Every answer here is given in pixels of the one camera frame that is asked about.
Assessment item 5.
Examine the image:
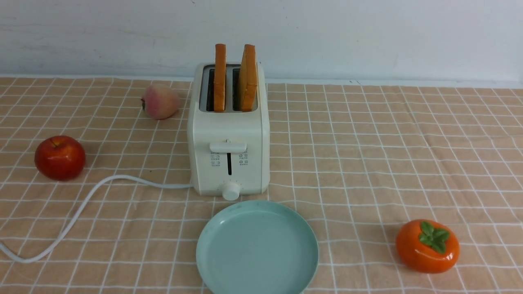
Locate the toast slice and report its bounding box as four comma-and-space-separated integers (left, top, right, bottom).
213, 44, 226, 112
238, 44, 258, 112

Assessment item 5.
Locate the white two-slot toaster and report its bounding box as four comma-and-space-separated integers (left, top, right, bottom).
187, 63, 270, 201

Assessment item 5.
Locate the light green round plate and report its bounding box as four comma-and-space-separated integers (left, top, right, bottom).
196, 200, 319, 294

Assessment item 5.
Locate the pink peach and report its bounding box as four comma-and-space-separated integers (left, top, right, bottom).
141, 84, 181, 120

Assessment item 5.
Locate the orange checkered tablecloth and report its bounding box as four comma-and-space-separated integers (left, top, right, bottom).
0, 78, 523, 294

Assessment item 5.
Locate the orange persimmon with green leaf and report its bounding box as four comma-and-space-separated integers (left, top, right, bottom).
396, 219, 460, 274

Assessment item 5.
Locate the red apple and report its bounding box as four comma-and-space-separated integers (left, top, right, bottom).
34, 135, 86, 182

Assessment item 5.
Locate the white toaster power cable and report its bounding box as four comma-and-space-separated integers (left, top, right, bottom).
0, 175, 193, 263

